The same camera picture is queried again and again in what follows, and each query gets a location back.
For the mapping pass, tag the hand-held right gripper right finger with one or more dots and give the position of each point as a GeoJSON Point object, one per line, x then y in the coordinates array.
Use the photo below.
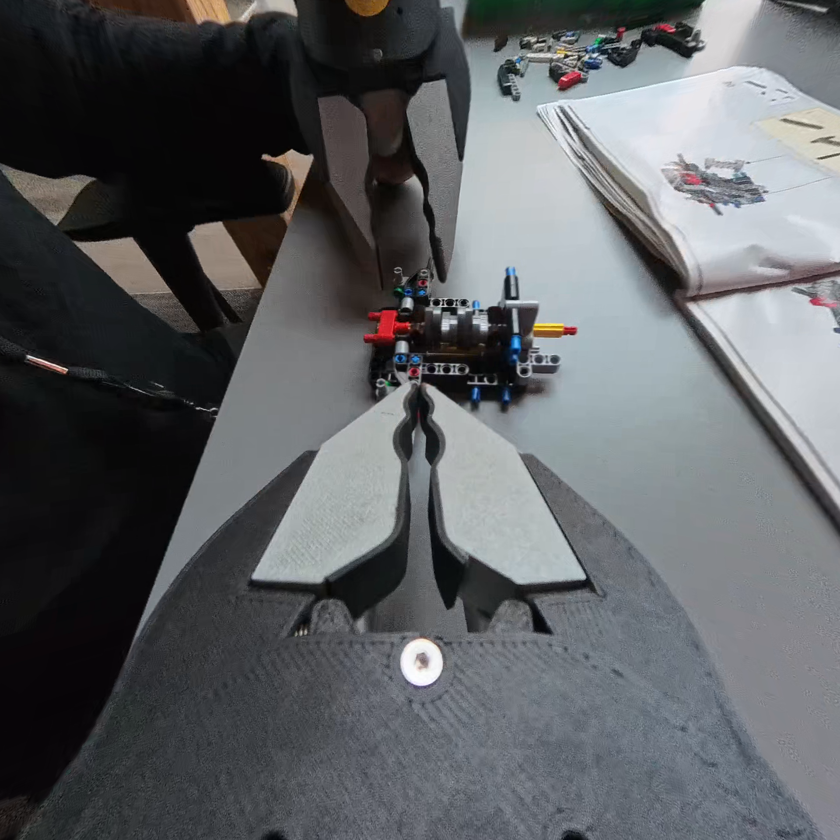
{"type": "Point", "coordinates": [499, 518]}

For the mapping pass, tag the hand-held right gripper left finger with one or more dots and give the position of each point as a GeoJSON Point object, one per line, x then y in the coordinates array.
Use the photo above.
{"type": "Point", "coordinates": [334, 518]}

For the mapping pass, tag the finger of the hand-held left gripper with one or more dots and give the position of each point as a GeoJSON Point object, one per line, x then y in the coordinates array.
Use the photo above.
{"type": "Point", "coordinates": [341, 144]}
{"type": "Point", "coordinates": [443, 151]}

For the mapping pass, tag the lego chassis assembly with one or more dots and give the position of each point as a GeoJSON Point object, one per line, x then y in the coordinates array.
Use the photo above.
{"type": "Point", "coordinates": [459, 328]}

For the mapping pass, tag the lego instruction booklet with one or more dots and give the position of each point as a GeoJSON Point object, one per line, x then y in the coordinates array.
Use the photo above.
{"type": "Point", "coordinates": [656, 151]}

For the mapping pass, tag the pile of lego pieces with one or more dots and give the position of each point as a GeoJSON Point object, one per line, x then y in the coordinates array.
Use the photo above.
{"type": "Point", "coordinates": [676, 36]}

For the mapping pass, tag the person's left forearm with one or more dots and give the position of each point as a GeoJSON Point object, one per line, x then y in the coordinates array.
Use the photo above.
{"type": "Point", "coordinates": [131, 85]}

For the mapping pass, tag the person's left hand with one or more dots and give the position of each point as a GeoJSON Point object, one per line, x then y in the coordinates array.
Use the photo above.
{"type": "Point", "coordinates": [387, 131]}

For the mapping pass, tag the wooden table leg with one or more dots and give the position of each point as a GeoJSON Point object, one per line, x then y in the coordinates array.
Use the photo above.
{"type": "Point", "coordinates": [262, 243]}

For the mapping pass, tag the green plastic bin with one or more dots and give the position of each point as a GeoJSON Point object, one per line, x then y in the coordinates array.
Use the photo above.
{"type": "Point", "coordinates": [558, 13]}

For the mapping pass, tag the black chair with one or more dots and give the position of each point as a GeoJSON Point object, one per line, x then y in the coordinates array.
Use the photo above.
{"type": "Point", "coordinates": [177, 262]}

